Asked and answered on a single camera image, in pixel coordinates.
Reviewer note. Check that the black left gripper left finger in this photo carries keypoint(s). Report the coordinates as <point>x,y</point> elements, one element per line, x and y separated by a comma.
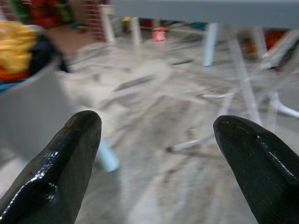
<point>53,177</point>

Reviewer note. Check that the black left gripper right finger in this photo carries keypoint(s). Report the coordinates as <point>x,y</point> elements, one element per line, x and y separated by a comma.
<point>261,177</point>

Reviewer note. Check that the yellow garment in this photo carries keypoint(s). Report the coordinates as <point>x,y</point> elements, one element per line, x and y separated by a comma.
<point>16,46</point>

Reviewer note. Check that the light blue plastic stool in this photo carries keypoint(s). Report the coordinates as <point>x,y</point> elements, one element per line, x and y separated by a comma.
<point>107,156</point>

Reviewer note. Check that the grey laundry basket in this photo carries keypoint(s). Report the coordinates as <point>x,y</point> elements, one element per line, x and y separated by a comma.
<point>28,105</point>

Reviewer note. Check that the orange garment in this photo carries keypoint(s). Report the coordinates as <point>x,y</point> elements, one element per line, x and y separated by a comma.
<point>11,74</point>

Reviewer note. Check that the navy garment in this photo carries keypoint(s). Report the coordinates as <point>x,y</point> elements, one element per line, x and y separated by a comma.
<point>46,53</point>

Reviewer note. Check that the red printed box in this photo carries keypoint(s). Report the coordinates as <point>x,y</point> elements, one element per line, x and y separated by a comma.
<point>159,35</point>

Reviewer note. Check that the light blue folding table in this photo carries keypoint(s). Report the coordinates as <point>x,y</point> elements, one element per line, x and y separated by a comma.
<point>187,11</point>

